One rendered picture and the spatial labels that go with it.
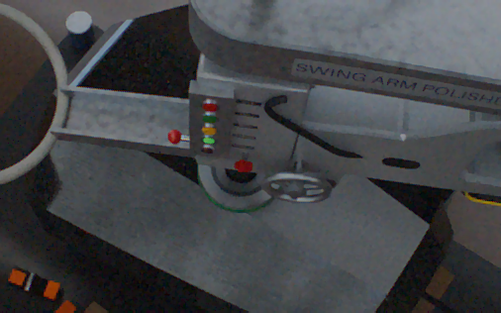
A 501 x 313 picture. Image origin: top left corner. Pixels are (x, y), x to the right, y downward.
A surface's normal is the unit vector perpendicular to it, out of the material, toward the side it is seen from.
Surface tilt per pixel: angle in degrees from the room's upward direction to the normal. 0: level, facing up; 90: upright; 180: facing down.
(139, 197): 45
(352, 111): 4
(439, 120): 40
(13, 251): 0
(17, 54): 0
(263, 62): 90
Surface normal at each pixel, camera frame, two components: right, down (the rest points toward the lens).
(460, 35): 0.06, -0.37
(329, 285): -0.33, 0.29
